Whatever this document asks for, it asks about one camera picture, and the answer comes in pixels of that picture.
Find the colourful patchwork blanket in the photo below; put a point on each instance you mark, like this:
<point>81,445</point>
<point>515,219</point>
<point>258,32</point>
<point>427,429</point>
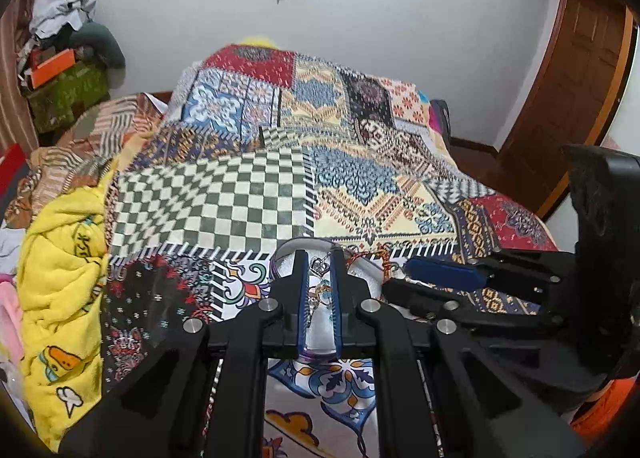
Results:
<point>240,188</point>

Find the dark blue garment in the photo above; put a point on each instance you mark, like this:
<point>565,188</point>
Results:
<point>441,123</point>

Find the orange box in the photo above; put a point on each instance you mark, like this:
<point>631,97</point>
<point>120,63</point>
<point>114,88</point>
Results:
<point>50,66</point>

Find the purple heart-shaped box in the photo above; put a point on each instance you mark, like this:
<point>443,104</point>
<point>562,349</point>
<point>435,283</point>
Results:
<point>320,338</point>

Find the orange cloth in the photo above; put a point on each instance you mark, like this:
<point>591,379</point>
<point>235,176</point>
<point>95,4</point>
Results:
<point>602,405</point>

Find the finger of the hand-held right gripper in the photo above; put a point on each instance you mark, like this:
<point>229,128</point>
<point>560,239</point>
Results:
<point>445,273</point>
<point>425,300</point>

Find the brown striped blanket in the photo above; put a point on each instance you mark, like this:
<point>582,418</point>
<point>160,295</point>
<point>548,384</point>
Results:
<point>95,138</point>

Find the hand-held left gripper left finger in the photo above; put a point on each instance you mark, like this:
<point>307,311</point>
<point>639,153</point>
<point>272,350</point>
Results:
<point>301,308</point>

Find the red and grey box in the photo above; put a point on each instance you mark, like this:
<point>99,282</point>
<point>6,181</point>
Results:
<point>11,171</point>

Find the yellow cartoon blanket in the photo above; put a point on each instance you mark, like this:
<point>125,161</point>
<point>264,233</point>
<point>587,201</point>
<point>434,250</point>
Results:
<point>60,263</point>

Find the pile of grey clothes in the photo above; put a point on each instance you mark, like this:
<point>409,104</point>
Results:
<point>60,13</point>

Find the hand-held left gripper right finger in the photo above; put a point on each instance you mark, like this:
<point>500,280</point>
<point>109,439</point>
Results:
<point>337,308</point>

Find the brown wooden door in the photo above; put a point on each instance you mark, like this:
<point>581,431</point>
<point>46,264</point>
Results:
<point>575,88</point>

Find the yellow pillow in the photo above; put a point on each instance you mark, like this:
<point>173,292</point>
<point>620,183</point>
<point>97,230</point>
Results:
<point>257,42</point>

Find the brown striped curtain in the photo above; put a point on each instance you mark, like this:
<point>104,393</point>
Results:
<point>20,63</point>

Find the green patterned bag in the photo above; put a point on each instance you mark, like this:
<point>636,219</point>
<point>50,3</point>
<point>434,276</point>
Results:
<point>65,96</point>

